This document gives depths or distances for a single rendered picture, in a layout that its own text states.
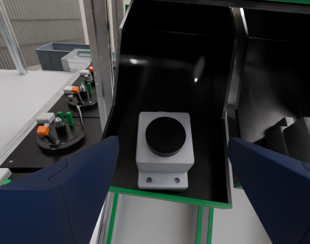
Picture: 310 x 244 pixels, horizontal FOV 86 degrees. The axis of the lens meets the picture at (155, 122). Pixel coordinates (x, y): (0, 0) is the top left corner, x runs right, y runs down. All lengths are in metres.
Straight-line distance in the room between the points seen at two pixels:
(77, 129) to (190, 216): 0.43
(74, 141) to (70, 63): 1.02
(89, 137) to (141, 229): 0.36
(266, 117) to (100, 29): 0.23
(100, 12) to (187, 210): 0.30
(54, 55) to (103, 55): 2.11
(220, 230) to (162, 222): 0.10
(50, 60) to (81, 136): 1.83
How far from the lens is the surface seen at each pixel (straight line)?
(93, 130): 0.62
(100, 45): 0.21
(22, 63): 1.56
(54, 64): 2.35
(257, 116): 0.27
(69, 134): 0.59
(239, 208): 0.36
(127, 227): 0.33
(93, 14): 0.21
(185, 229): 0.33
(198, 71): 0.27
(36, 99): 1.16
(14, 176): 0.56
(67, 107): 0.78
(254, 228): 0.38
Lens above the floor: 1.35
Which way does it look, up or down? 35 degrees down
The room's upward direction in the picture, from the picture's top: 5 degrees clockwise
